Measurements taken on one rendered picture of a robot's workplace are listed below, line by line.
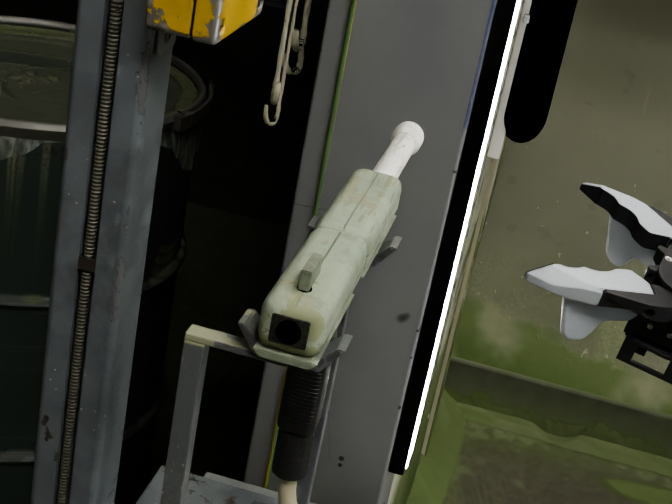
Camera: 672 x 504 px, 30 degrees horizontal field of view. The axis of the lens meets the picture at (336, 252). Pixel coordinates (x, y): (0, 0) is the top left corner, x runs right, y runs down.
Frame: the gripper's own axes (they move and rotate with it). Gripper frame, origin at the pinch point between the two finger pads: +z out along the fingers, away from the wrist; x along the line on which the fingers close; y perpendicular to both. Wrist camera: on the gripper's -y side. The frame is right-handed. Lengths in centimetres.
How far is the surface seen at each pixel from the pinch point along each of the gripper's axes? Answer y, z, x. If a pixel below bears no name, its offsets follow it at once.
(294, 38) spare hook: 16, 40, 39
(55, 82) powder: 60, 92, 70
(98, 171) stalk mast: 3.5, 32.0, -14.7
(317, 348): 4.7, 9.9, -20.4
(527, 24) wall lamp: 33, 26, 101
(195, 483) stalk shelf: 43.0, 23.0, -4.3
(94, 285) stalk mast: 12.6, 30.0, -16.7
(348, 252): 4.2, 12.6, -9.7
